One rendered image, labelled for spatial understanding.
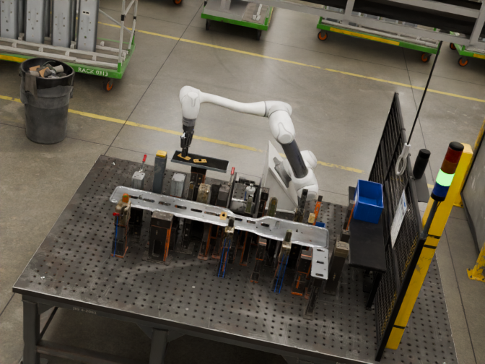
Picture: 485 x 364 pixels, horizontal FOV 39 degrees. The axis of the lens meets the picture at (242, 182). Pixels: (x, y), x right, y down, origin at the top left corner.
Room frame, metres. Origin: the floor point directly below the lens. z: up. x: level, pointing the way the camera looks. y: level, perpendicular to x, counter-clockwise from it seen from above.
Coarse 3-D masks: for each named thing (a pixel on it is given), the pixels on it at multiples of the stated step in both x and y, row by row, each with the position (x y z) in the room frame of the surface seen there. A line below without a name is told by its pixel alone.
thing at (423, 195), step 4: (404, 172) 3.72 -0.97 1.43; (424, 176) 3.71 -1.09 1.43; (416, 180) 3.64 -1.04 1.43; (420, 180) 3.65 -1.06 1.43; (424, 180) 3.66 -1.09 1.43; (416, 184) 3.59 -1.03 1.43; (420, 184) 3.59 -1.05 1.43; (424, 184) 3.61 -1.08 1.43; (416, 188) 3.53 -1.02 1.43; (420, 188) 3.54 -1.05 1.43; (424, 188) 3.55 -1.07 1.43; (416, 192) 3.49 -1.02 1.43; (420, 192) 3.50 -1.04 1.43; (424, 192) 3.51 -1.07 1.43; (428, 192) 3.52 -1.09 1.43; (420, 196) 3.45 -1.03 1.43; (424, 196) 3.46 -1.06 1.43; (428, 196) 3.46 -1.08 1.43; (420, 200) 3.40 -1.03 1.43; (424, 200) 3.41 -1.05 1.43; (428, 200) 3.42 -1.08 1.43
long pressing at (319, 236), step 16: (128, 192) 3.56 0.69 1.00; (144, 192) 3.59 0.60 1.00; (144, 208) 3.42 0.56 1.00; (160, 208) 3.45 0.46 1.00; (176, 208) 3.49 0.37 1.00; (192, 208) 3.52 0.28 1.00; (208, 208) 3.55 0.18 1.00; (224, 208) 3.58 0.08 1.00; (224, 224) 3.42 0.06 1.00; (240, 224) 3.45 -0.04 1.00; (256, 224) 3.48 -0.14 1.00; (272, 224) 3.51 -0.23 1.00; (288, 224) 3.55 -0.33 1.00; (304, 224) 3.58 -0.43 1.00; (304, 240) 3.40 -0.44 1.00; (320, 240) 3.44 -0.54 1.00
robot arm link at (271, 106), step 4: (268, 104) 3.98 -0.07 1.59; (272, 104) 3.98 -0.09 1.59; (276, 104) 3.99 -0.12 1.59; (280, 104) 4.00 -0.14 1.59; (284, 104) 4.01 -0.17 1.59; (288, 104) 4.03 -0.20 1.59; (268, 108) 3.96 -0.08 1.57; (272, 108) 3.95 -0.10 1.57; (276, 108) 3.94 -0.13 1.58; (280, 108) 3.94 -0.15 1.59; (284, 108) 3.96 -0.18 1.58; (288, 108) 4.00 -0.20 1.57; (268, 112) 3.95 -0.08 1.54; (272, 112) 3.93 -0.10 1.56; (288, 112) 3.97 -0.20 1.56; (264, 116) 3.96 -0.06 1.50; (268, 116) 3.94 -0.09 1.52
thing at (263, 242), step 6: (264, 240) 3.34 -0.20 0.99; (258, 246) 3.29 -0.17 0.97; (264, 246) 3.29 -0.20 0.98; (258, 252) 3.29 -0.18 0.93; (264, 252) 3.29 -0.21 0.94; (258, 258) 3.28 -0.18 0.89; (258, 264) 3.30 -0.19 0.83; (258, 270) 3.30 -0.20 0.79; (252, 276) 3.29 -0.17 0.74; (258, 276) 3.29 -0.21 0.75
